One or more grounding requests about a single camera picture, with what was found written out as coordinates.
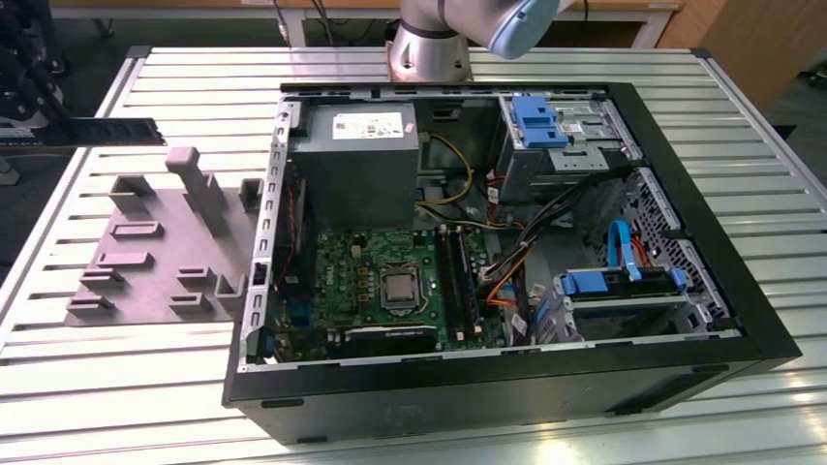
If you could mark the metal disk bay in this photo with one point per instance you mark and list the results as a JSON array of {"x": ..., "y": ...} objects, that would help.
[{"x": 632, "y": 304}]

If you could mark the black graphics card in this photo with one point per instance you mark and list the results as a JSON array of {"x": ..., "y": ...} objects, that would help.
[{"x": 387, "y": 336}]

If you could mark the blue card retention latch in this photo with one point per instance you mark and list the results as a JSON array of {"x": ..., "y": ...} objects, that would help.
[{"x": 263, "y": 344}]

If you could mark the black RAM slot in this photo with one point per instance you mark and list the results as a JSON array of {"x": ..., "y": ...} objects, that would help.
[{"x": 446, "y": 281}]

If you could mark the wooden cabinet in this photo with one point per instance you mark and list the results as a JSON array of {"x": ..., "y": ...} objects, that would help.
[{"x": 762, "y": 43}]

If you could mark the CPU socket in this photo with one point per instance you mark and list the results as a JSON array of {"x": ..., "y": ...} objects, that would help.
[{"x": 387, "y": 310}]

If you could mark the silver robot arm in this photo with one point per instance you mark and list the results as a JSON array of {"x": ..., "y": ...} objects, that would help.
[{"x": 426, "y": 48}]

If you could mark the grey parts rack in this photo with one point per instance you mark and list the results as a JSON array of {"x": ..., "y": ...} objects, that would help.
[{"x": 161, "y": 232}]

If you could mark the black PC case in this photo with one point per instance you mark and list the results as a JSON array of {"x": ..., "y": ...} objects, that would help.
[{"x": 452, "y": 402}]

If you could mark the grey power supply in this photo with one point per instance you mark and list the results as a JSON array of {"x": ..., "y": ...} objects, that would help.
[{"x": 355, "y": 184}]

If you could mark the green motherboard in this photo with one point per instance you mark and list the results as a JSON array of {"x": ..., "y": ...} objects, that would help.
[{"x": 343, "y": 271}]

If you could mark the dark RAM stick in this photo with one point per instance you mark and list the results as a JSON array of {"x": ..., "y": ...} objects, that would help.
[
  {"x": 466, "y": 281},
  {"x": 123, "y": 132}
]

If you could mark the silver CPU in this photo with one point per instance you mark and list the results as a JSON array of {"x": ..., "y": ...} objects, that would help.
[{"x": 399, "y": 289}]

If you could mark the hard disk in blue carrier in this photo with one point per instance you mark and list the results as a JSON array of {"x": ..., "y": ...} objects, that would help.
[{"x": 584, "y": 283}]

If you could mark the blue drive bay latch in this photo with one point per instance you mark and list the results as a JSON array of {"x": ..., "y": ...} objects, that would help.
[{"x": 536, "y": 131}]

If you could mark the grey metal stand foot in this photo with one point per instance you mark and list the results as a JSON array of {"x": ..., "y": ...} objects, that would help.
[{"x": 8, "y": 172}]

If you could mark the grey metal drive cage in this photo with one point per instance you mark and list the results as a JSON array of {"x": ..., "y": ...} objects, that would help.
[{"x": 582, "y": 160}]

